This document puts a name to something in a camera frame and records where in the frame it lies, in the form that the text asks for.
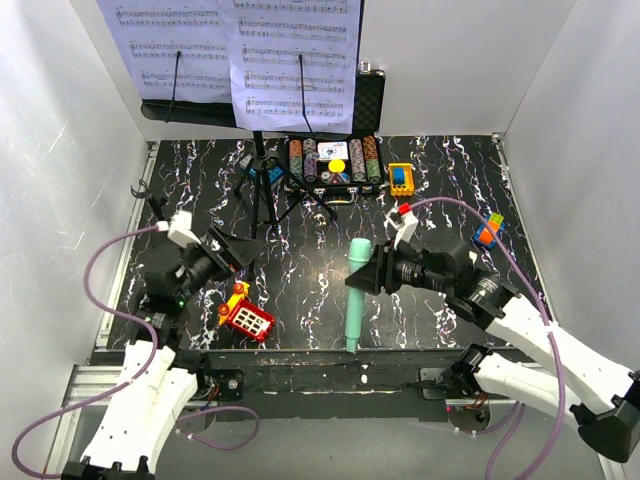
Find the black poker chip case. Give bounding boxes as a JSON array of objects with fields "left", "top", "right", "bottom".
[{"left": 282, "top": 60, "right": 388, "bottom": 205}]

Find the yellow toy brick tray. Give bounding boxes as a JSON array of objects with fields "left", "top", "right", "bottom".
[{"left": 389, "top": 163, "right": 415, "bottom": 197}]

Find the blue toy brick block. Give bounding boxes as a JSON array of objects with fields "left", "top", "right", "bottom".
[{"left": 238, "top": 153, "right": 286, "bottom": 190}]

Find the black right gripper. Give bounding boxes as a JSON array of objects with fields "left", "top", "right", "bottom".
[{"left": 343, "top": 236, "right": 450, "bottom": 296}]

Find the black microphone desk stand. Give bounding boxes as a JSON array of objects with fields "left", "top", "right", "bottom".
[{"left": 130, "top": 178, "right": 168, "bottom": 221}]

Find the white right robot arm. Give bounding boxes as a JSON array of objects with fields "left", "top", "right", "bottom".
[{"left": 345, "top": 233, "right": 639, "bottom": 463}]

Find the white playing card deck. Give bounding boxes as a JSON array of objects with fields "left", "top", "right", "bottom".
[{"left": 317, "top": 141, "right": 349, "bottom": 161}]

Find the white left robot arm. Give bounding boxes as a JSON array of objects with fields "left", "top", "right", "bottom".
[{"left": 61, "top": 312, "right": 260, "bottom": 479}]

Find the yellow round dealer chip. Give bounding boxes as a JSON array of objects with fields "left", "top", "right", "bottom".
[{"left": 328, "top": 159, "right": 346, "bottom": 174}]

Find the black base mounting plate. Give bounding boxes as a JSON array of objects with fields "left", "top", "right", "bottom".
[{"left": 184, "top": 349, "right": 488, "bottom": 421}]

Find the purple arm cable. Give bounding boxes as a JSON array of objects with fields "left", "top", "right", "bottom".
[
  {"left": 409, "top": 196, "right": 567, "bottom": 480},
  {"left": 10, "top": 224, "right": 261, "bottom": 476}
]

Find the sheet music page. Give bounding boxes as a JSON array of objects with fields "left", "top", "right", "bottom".
[
  {"left": 98, "top": 0, "right": 231, "bottom": 104},
  {"left": 219, "top": 0, "right": 363, "bottom": 134}
]

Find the black music stand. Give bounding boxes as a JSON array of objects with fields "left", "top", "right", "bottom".
[{"left": 140, "top": 49, "right": 366, "bottom": 282}]

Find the mint green toy microphone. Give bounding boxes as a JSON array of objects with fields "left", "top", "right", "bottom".
[{"left": 345, "top": 238, "right": 371, "bottom": 353}]

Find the red yellow toy brick house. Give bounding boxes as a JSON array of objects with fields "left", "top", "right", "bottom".
[{"left": 217, "top": 282, "right": 276, "bottom": 343}]

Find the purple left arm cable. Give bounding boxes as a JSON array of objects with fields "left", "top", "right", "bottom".
[{"left": 10, "top": 224, "right": 261, "bottom": 476}]

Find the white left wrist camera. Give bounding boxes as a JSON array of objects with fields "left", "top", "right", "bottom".
[{"left": 155, "top": 210, "right": 201, "bottom": 249}]

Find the left sheet music page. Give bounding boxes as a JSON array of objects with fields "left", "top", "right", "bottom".
[{"left": 98, "top": 0, "right": 231, "bottom": 104}]

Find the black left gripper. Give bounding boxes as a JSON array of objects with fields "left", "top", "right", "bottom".
[{"left": 176, "top": 225, "right": 265, "bottom": 304}]

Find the right sheet music page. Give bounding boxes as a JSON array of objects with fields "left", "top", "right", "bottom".
[{"left": 219, "top": 0, "right": 363, "bottom": 134}]

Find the orange blue toy brick stack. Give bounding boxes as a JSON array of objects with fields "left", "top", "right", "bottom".
[{"left": 472, "top": 213, "right": 504, "bottom": 249}]

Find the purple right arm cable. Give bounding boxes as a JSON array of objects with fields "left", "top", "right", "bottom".
[{"left": 409, "top": 196, "right": 567, "bottom": 480}]

